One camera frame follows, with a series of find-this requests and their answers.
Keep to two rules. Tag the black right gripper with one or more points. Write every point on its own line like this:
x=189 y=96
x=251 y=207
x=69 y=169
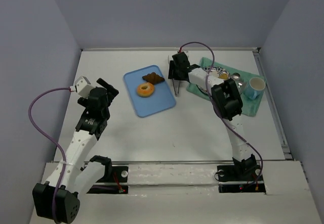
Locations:
x=174 y=71

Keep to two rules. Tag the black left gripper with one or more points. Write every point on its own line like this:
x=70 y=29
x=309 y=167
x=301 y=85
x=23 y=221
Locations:
x=109 y=88

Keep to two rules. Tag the metal kitchen tongs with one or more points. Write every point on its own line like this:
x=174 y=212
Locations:
x=176 y=87

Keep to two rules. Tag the oval seeded bread roll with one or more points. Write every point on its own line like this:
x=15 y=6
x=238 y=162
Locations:
x=223 y=76

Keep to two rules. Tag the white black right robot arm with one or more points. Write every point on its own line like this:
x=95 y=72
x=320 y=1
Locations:
x=227 y=104

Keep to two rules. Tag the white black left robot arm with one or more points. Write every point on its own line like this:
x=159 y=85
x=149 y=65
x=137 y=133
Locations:
x=58 y=198

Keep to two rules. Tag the dark brown croissant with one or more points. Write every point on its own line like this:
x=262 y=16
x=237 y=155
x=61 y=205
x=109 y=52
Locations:
x=153 y=78

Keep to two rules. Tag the orange glazed donut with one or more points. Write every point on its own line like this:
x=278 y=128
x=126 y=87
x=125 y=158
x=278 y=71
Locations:
x=145 y=89

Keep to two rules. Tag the blue plastic tray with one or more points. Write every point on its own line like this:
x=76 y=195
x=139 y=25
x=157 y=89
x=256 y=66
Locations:
x=162 y=98

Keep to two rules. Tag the blue floral plate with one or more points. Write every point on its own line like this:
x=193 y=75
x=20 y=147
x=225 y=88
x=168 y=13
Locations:
x=215 y=71

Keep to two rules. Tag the metal spoon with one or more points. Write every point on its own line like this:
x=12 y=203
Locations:
x=236 y=76

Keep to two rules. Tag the light blue mug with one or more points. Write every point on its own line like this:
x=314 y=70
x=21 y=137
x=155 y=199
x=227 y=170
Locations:
x=254 y=88

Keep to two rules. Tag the green cloth mat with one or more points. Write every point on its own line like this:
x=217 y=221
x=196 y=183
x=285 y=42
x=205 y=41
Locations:
x=250 y=107

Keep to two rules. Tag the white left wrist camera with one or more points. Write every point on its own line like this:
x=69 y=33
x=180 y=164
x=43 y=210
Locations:
x=83 y=87

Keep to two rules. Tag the aluminium front rail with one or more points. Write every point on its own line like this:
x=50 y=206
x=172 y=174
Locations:
x=174 y=162

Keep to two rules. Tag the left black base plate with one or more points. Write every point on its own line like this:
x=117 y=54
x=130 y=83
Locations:
x=115 y=183

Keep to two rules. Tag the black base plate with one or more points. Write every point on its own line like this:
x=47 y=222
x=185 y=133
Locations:
x=115 y=183
x=229 y=182

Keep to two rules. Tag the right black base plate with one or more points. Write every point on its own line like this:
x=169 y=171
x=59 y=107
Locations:
x=229 y=182

